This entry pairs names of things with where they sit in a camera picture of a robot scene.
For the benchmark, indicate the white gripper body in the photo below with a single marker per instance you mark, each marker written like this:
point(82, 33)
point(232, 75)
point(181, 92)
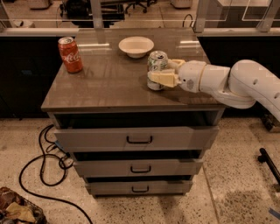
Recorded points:
point(190, 76)

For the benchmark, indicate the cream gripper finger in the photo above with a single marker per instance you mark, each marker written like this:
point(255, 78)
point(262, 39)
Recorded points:
point(170, 80)
point(175, 63)

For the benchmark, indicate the green white 7up can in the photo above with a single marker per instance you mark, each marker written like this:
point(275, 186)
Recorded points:
point(157, 61)

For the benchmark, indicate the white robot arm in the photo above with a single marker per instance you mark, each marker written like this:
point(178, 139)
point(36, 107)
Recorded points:
point(239, 86)

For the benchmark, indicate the white paper bowl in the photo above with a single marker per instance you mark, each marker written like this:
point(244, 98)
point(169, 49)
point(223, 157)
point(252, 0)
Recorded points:
point(136, 47)

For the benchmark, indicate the red coca-cola can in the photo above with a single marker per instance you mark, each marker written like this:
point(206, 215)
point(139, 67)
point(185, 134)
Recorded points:
point(70, 54)

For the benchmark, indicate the top grey drawer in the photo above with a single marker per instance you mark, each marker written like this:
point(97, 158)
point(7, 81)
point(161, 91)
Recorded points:
point(137, 139)

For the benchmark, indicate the grey drawer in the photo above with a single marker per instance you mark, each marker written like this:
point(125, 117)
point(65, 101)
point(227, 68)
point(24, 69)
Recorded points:
point(142, 167)
point(137, 139)
point(139, 187)

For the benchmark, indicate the black office chair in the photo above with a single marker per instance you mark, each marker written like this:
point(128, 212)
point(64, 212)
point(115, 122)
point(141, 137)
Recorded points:
point(143, 3)

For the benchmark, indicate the grey drawer cabinet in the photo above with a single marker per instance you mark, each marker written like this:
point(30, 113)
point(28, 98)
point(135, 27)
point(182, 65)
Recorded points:
point(111, 92)

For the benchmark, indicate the middle grey drawer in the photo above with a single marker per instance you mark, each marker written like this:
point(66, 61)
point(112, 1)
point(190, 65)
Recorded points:
point(142, 167)

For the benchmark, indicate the black metal stand leg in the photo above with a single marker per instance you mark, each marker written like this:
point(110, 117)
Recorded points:
point(265, 158)

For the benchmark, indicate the bottom grey drawer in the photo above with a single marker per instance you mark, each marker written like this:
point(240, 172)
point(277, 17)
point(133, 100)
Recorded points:
point(139, 187)

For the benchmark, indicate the basket with cloths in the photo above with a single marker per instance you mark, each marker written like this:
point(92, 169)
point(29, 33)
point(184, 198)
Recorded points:
point(15, 209)

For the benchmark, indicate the glass partition rail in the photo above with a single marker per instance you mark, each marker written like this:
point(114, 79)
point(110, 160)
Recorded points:
point(132, 27)

